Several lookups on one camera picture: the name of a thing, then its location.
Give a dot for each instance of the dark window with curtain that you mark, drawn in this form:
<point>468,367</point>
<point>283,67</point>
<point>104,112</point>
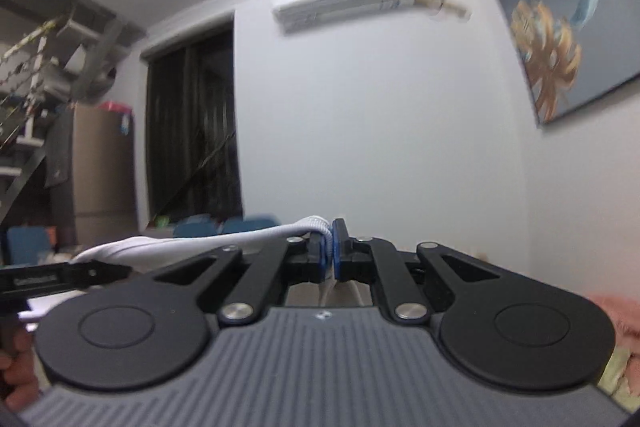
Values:
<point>191,151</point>

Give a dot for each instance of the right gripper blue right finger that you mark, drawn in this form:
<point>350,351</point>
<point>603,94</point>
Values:
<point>352,260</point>

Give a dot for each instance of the blue covered chair rear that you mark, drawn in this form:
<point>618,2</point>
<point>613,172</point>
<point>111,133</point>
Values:
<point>248,224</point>

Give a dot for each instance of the blue covered chair front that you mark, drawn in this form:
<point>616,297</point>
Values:
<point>195,226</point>

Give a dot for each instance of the brown cardboard box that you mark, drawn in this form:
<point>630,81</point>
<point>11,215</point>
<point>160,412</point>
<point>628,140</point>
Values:
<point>104,192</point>

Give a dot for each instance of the pink fuzzy blanket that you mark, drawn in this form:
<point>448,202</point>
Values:
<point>625,316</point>

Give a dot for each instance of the metal staircase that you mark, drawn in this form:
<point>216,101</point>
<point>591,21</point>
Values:
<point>54,53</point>

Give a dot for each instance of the person's left hand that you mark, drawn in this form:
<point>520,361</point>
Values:
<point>18,367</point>

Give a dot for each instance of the white t-shirt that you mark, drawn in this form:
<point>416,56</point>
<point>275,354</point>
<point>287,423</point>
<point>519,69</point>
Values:
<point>144,254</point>

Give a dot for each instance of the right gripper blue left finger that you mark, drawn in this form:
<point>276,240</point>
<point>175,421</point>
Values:
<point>307,258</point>

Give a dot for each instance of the green fleece blanket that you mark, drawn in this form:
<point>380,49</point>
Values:
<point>620,379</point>

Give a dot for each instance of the blue covered chair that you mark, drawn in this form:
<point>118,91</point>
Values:
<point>195,226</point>
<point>248,224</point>

